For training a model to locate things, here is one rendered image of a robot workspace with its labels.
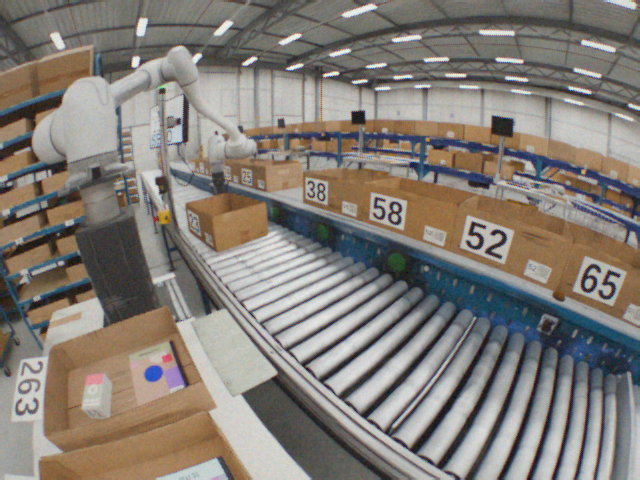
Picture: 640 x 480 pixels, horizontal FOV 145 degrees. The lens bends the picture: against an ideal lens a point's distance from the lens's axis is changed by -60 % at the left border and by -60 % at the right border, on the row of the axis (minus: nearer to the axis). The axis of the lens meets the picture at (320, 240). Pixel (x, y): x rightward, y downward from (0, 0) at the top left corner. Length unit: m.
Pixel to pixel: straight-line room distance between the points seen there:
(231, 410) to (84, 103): 0.76
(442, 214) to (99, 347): 1.08
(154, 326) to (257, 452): 0.42
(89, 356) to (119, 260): 0.28
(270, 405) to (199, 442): 0.93
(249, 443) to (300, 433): 0.83
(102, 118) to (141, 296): 0.49
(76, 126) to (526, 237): 1.20
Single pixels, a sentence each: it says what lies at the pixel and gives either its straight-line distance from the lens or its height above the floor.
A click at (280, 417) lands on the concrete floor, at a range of 1.38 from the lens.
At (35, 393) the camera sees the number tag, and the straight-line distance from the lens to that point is 0.69.
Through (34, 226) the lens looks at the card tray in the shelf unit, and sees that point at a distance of 1.93.
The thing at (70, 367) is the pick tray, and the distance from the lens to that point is 0.82.
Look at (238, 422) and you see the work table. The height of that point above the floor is 0.75.
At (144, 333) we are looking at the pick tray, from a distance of 0.74.
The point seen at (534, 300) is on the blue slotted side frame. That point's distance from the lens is 0.81.
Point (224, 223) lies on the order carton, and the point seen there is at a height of 0.88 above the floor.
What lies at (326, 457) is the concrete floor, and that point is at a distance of 1.29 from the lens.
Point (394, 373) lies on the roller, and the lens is 0.62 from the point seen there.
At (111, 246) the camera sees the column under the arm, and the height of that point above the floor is 1.02.
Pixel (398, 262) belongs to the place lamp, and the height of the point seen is 0.82.
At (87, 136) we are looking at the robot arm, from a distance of 0.71.
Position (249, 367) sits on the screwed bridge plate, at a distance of 0.62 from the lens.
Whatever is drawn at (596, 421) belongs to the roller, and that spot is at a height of 0.75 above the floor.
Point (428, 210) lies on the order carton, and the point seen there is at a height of 1.00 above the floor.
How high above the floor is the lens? 1.22
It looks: 23 degrees down
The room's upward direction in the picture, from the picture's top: straight up
